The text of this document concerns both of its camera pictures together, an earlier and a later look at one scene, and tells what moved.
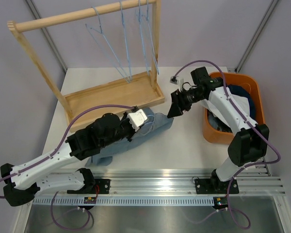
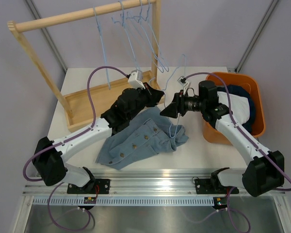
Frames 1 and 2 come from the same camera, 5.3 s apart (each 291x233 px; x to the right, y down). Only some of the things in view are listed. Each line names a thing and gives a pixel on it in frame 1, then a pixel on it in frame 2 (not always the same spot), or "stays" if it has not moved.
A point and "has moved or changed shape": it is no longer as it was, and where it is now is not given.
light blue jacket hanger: [152, 122] -> [183, 55]
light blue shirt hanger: [128, 80] -> [99, 28]
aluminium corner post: [256, 36] stays
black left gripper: [133, 132] -> [154, 96]
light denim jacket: [155, 122] has moved or changed shape
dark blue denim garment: [217, 124] stays
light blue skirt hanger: [142, 39] -> [163, 65]
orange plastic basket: [218, 137] stays
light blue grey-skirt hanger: [153, 44] -> [157, 43]
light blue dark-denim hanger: [125, 42] -> [126, 32]
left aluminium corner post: [47, 35] stays
